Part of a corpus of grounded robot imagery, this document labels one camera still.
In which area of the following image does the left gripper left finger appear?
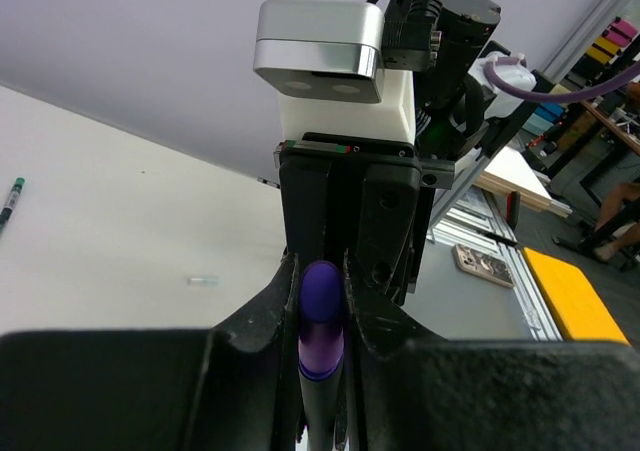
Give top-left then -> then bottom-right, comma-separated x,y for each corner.
1,256 -> 300,450

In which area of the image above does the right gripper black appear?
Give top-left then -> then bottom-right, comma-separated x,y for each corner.
274,132 -> 455,305

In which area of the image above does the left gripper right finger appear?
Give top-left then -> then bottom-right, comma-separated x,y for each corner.
343,255 -> 639,450

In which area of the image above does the black purple highlighter pen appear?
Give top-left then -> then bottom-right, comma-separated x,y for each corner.
298,261 -> 344,450

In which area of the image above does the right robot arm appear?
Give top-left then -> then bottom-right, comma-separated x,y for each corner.
254,0 -> 524,304

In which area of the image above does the small clear pen cap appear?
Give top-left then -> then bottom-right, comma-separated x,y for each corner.
187,276 -> 219,286

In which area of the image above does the green refill pen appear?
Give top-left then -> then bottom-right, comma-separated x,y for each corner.
0,177 -> 26,234

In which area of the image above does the smartphone on table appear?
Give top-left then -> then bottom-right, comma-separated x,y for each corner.
452,244 -> 515,288

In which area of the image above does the yellow foam pad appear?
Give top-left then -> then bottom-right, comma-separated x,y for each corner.
523,247 -> 630,346

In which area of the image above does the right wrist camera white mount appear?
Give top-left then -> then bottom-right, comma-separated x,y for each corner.
252,0 -> 419,147

